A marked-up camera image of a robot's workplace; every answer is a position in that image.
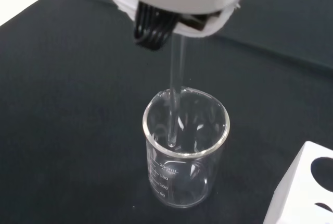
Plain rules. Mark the clear glass beaker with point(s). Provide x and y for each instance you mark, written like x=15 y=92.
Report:
x=184 y=156

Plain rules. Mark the white test tube rack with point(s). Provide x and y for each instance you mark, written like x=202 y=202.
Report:
x=304 y=190

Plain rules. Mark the black bench cloth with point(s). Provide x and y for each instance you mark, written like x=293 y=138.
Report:
x=65 y=104

